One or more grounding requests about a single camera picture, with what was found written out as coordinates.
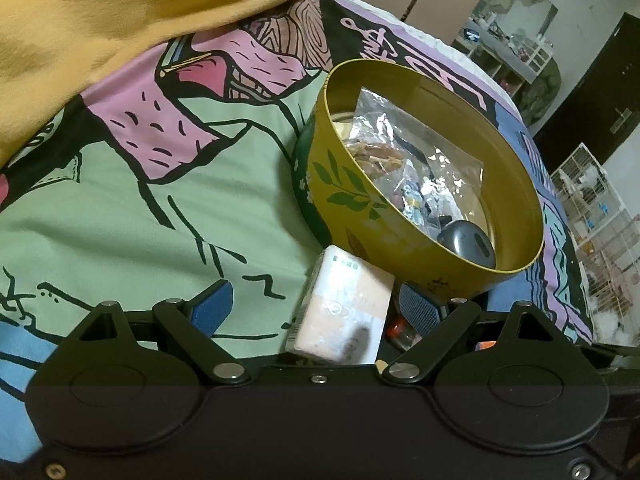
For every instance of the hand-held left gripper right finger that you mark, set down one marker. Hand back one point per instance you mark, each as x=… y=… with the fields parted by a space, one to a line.
x=417 y=305

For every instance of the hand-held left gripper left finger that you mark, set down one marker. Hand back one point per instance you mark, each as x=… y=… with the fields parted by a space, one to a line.
x=215 y=305

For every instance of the grey round earbud case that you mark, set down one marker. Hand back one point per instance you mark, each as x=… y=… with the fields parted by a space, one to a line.
x=465 y=242

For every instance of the white peach tissue pack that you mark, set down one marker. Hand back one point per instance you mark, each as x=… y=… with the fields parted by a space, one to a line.
x=335 y=310

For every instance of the clear bag with small figurine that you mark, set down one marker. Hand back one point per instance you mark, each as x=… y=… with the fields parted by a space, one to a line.
x=415 y=200

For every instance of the crinkled clear plastic bag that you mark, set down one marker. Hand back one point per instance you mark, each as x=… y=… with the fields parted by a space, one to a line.
x=440 y=150

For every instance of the round yellow green tin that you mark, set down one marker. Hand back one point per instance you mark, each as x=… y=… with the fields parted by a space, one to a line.
x=340 y=145

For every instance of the colourful printed blanket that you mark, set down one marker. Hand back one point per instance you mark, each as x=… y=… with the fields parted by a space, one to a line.
x=150 y=200

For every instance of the white fluffy stuffing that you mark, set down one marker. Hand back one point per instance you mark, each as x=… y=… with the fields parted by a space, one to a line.
x=612 y=322

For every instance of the green hanging jacket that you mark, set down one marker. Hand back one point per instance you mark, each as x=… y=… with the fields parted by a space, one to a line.
x=545 y=87

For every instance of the white shelf unit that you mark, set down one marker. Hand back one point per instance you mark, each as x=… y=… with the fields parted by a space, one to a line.
x=500 y=60

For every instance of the dark door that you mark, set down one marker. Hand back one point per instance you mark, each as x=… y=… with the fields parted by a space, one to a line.
x=600 y=85

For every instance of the yellow blanket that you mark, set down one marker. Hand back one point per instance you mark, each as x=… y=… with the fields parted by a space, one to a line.
x=100 y=20

